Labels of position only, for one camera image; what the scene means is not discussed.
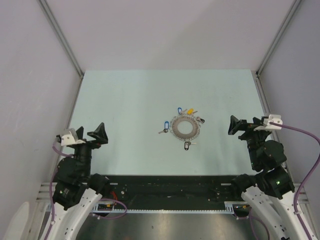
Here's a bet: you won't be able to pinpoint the black key tag with key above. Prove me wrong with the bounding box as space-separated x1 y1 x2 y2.
196 116 205 124

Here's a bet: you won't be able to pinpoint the large silver keyring holder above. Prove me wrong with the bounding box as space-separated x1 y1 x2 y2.
169 114 201 141

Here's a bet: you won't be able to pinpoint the silver keys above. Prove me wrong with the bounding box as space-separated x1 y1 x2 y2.
158 109 196 147

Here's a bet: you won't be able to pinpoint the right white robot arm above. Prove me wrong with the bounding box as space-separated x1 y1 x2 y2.
228 114 320 240

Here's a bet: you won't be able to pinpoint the right aluminium frame post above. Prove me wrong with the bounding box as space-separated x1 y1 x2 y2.
255 0 304 77

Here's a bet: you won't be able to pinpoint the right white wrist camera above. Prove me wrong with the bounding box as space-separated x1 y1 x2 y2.
253 114 283 132

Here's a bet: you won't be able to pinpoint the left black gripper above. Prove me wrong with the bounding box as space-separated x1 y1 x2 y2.
74 122 108 178

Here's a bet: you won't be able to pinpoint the aluminium frame post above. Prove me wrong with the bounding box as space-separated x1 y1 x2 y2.
255 0 304 77
37 0 85 77

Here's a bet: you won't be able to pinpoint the left aluminium frame post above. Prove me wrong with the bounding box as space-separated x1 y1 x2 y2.
37 0 85 77

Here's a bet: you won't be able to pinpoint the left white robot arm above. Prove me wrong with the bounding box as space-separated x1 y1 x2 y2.
41 123 112 240

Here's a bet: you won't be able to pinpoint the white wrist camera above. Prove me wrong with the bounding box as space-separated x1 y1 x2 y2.
56 128 85 147
253 114 283 132

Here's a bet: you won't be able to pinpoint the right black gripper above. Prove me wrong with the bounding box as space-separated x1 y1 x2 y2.
227 115 270 168

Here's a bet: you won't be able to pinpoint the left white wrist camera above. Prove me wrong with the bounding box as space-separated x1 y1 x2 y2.
56 128 85 147

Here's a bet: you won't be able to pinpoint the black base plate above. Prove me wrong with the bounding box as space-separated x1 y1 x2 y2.
104 174 256 203

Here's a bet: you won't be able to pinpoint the yellow key tag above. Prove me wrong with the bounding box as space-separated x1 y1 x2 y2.
187 108 195 115

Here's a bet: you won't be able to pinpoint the white slotted cable duct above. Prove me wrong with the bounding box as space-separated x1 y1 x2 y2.
46 201 253 214

